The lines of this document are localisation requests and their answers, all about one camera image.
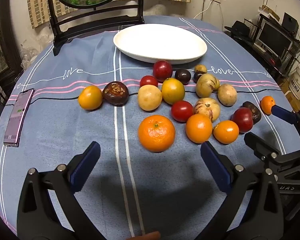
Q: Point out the blue striped tablecloth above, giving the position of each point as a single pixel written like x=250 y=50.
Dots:
x=65 y=135

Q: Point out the red plum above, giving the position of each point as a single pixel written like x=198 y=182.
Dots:
x=242 y=120
x=162 y=70

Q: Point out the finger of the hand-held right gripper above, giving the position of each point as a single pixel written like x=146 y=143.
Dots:
x=283 y=113
x=257 y=143

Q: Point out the smartphone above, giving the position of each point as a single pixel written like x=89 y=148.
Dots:
x=17 y=117

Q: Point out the computer monitor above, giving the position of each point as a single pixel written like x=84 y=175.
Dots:
x=273 y=38

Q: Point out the yellow persimmon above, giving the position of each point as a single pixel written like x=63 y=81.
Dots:
x=90 y=97
x=173 y=91

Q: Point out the small tangerine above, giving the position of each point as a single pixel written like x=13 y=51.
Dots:
x=226 y=131
x=267 y=105

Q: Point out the black speaker box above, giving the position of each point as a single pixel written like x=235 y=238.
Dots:
x=290 y=21

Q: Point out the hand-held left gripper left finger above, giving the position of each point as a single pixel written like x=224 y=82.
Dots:
x=86 y=165

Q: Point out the white oval plate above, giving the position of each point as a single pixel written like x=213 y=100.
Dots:
x=160 y=42

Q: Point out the beige checked curtain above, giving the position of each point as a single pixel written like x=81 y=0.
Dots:
x=40 y=5

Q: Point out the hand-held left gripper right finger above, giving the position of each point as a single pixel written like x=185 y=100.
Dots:
x=215 y=165

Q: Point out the dark brown mangosteen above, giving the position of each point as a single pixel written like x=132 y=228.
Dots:
x=115 y=93

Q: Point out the black desk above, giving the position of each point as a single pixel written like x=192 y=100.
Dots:
x=265 y=60

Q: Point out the large mandarin orange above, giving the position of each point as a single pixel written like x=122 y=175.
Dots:
x=156 y=133

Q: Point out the medium mandarin orange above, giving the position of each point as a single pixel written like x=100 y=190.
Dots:
x=198 y=128

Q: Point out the small yellow round fruit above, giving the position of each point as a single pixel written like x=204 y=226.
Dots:
x=200 y=68

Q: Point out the black hat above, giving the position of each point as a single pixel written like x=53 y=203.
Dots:
x=240 y=27

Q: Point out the beige potato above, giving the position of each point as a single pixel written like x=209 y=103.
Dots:
x=150 y=97

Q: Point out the dark brown chestnut fruit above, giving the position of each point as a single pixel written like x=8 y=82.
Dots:
x=255 y=110

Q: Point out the large brown potato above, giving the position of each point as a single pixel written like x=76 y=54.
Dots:
x=227 y=95

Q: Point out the clear plastic bags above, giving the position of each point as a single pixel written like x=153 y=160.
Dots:
x=30 y=55

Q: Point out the red tomato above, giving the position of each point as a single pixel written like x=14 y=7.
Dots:
x=182 y=111
x=148 y=80

